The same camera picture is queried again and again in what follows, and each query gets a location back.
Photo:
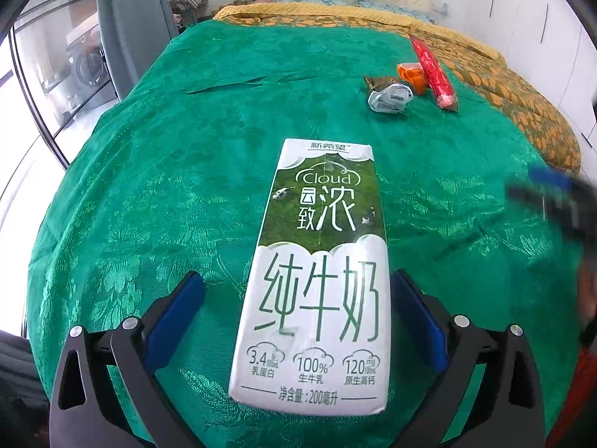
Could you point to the small brown wrapper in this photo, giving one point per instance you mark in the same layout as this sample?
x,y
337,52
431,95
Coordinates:
x,y
375,82

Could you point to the white and green milk carton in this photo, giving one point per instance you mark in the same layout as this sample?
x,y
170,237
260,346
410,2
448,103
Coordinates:
x,y
317,289

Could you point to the dark cloth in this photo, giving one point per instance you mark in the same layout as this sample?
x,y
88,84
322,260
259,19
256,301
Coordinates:
x,y
18,382

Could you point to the long red snack wrapper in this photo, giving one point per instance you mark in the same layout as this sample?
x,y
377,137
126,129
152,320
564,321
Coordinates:
x,y
433,72

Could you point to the person's right forearm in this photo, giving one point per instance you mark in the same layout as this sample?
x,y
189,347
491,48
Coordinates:
x,y
588,294

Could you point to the red cloth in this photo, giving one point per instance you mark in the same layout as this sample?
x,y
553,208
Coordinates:
x,y
578,392

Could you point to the grey blue curtain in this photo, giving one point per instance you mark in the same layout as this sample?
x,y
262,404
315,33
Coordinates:
x,y
130,23

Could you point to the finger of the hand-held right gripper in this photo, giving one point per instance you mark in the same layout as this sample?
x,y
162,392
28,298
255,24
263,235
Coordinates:
x,y
536,191

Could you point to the sliding glass door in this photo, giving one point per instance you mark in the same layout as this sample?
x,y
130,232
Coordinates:
x,y
42,56

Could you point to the green patterned tablecloth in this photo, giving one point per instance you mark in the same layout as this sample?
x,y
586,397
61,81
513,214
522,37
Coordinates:
x,y
163,172

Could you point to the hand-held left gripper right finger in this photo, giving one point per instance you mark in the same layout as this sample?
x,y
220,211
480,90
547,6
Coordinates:
x,y
419,322

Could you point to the grey washing machine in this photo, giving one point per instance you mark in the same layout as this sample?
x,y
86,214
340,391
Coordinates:
x,y
88,63

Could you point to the grey packet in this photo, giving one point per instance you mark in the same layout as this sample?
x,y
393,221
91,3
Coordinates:
x,y
389,98

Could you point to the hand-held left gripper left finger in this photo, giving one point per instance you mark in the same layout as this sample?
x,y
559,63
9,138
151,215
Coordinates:
x,y
175,322

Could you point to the white wardrobe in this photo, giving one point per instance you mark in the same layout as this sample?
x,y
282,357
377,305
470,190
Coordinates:
x,y
522,0

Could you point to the orange and white snack packet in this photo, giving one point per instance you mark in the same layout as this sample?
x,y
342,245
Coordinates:
x,y
413,77

